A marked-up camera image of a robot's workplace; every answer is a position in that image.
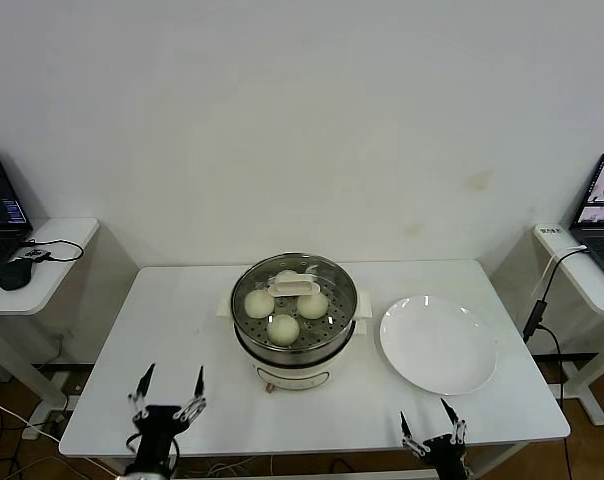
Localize white table frame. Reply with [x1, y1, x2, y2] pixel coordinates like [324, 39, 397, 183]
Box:
[94, 442, 533, 480]

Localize black cable with adapter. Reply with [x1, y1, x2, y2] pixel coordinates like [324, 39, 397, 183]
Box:
[522, 248, 592, 401]

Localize white round plate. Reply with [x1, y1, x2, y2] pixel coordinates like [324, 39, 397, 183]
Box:
[379, 295, 498, 396]

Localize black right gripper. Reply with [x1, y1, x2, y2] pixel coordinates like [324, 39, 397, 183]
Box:
[399, 397, 471, 480]

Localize stainless steel steamer basket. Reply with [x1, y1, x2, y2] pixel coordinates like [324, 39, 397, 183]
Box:
[216, 253, 373, 359]

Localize white flat cable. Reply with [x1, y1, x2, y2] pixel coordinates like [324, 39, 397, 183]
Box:
[530, 243, 589, 300]

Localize black usb hub with cable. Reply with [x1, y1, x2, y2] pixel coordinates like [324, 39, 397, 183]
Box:
[9, 238, 85, 265]

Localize cream electric cooking pot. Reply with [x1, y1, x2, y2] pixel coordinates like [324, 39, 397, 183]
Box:
[231, 319, 369, 395]

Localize white side table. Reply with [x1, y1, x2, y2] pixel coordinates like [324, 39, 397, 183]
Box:
[533, 223, 604, 426]
[0, 217, 101, 409]

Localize black computer mouse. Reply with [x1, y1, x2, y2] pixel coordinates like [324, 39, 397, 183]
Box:
[0, 260, 35, 292]

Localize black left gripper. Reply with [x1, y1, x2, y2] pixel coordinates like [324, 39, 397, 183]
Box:
[127, 363, 208, 477]

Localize round glass pot lid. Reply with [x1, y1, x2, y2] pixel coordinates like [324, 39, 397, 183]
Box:
[231, 253, 359, 350]

